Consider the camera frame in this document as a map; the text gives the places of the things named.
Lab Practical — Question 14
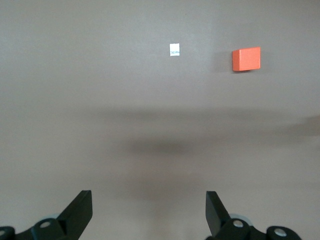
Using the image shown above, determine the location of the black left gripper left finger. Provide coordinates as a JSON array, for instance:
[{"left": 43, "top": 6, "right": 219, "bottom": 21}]
[{"left": 0, "top": 189, "right": 94, "bottom": 240}]

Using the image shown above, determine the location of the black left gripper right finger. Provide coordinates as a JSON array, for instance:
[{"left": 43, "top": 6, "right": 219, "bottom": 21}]
[{"left": 205, "top": 191, "right": 301, "bottom": 240}]

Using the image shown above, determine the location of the orange block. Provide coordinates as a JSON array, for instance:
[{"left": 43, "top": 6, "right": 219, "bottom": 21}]
[{"left": 231, "top": 46, "right": 262, "bottom": 73}]

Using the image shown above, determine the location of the small paper label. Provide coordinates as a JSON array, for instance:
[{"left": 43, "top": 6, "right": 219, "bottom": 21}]
[{"left": 169, "top": 43, "right": 181, "bottom": 57}]

